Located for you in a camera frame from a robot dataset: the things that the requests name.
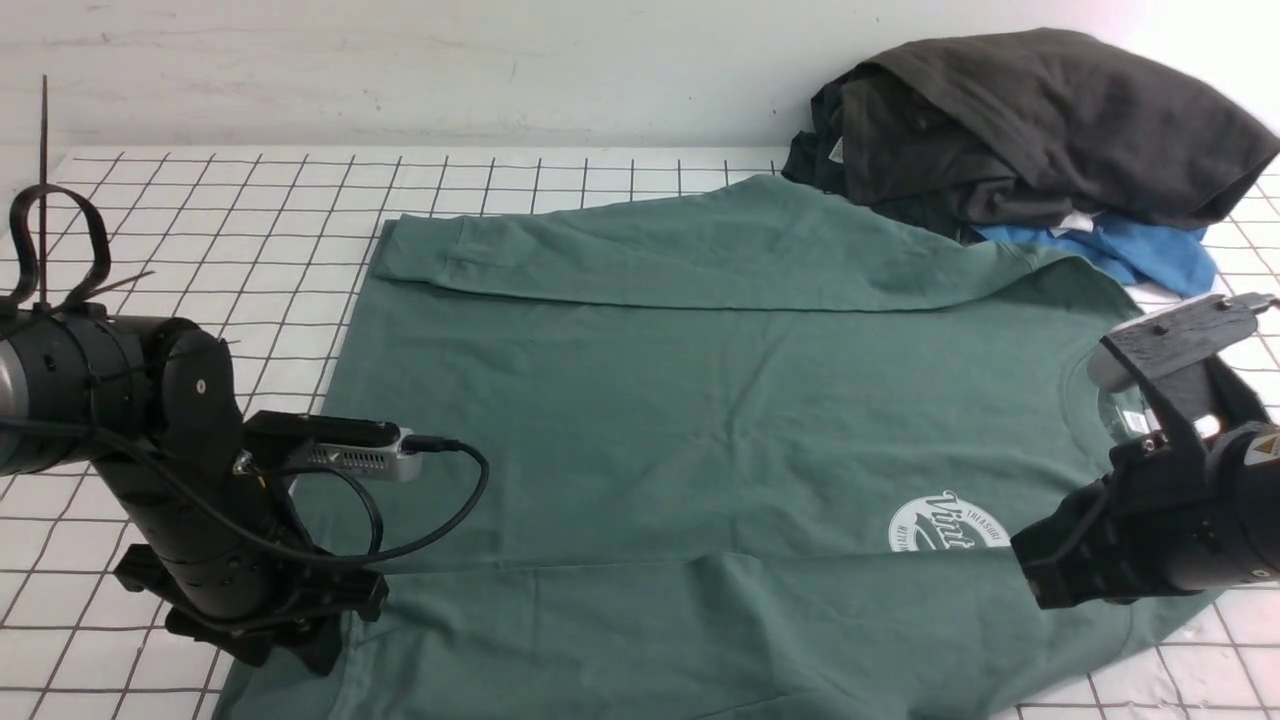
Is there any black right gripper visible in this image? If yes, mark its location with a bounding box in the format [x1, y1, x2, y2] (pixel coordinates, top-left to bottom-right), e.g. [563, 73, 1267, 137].
[1011, 439, 1216, 609]

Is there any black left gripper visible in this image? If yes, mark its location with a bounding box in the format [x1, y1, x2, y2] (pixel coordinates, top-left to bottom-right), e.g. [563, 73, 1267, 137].
[113, 544, 389, 676]

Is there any green long-sleeve top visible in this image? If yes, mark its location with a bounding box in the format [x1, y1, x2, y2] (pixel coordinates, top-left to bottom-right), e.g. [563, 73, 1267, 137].
[215, 176, 1213, 719]

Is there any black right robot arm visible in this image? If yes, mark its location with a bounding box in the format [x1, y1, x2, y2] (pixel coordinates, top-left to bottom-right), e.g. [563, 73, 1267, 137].
[1011, 421, 1277, 610]

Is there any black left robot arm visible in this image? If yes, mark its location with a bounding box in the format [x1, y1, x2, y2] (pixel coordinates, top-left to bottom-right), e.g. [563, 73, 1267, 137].
[3, 299, 388, 676]

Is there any blue garment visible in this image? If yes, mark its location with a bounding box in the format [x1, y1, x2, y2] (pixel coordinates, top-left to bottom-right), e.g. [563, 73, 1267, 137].
[974, 211, 1217, 299]

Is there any dark grey crumpled garment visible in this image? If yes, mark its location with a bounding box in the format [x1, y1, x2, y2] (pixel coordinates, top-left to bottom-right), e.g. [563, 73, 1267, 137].
[782, 28, 1277, 242]

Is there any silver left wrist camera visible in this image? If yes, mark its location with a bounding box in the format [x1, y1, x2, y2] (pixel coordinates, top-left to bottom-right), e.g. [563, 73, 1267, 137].
[244, 410, 422, 483]

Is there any black left camera cable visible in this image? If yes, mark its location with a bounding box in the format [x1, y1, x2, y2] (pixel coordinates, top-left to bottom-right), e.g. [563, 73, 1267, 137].
[230, 436, 492, 571]

